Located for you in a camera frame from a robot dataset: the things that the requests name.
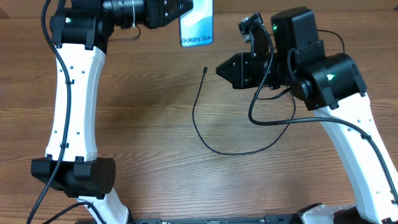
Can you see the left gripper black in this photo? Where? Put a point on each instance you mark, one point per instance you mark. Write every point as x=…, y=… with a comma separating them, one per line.
x=155, y=13

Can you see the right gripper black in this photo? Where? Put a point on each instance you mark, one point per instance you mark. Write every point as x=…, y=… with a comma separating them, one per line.
x=238, y=79

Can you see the Samsung Galaxy smartphone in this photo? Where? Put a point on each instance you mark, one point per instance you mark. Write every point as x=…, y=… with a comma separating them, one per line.
x=196, y=25

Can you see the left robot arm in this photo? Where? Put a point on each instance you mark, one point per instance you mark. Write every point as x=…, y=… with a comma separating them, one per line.
x=78, y=36

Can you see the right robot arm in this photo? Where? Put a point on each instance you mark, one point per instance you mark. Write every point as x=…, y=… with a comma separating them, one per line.
x=291, y=54

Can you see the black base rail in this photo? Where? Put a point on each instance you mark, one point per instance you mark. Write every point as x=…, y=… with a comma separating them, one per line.
x=211, y=221

